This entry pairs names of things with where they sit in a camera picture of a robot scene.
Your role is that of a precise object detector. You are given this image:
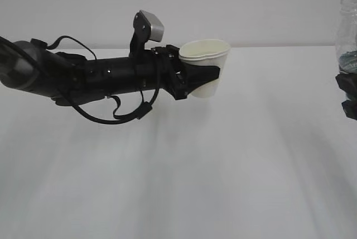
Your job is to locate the clear water bottle green label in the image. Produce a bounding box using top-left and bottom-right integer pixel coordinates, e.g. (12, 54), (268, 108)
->
(335, 0), (356, 74)

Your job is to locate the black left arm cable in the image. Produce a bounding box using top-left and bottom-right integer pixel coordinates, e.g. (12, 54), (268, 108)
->
(0, 35), (161, 125)

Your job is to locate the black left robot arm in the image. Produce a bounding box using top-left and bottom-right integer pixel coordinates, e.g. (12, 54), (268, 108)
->
(1, 38), (220, 106)

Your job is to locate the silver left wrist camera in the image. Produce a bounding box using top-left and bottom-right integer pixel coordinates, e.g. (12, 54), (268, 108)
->
(129, 9), (165, 58)

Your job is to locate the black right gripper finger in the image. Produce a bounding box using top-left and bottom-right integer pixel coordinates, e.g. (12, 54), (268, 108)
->
(335, 73), (356, 99)
(341, 100), (357, 120)

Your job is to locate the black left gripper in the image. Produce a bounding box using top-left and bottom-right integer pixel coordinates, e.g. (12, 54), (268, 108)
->
(152, 45), (220, 101)

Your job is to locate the white paper cup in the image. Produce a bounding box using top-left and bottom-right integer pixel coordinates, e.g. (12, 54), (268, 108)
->
(179, 39), (231, 98)

